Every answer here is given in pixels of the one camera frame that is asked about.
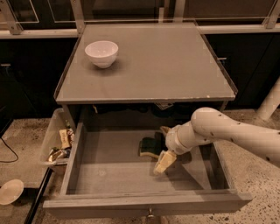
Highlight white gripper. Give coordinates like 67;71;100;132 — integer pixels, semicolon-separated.
153;125;191;175

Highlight green and yellow sponge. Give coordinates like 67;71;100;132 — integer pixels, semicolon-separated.
139;132;167;158

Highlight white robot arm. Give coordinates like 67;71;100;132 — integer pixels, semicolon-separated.
154;108;280;174

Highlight open grey top drawer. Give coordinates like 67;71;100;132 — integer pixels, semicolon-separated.
44;122;252;219

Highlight metal drawer knob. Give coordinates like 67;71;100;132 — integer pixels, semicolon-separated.
147;208;155;219

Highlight grey wooden cabinet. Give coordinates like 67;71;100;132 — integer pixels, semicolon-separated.
55;23;237;118

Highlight snack packets in bin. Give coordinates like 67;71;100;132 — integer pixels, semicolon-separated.
46;121;75;163

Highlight clear plastic bin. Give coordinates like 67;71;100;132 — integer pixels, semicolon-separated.
39;108;71;175

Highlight white ceramic bowl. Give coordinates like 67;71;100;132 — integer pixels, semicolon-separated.
85;40;119;68

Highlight black floor bar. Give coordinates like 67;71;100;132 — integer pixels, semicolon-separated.
24;168;53;224

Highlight black cable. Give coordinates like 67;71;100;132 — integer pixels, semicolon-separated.
0;136;19;164

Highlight white metal railing frame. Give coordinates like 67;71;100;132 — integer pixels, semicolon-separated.
0;0;280;39

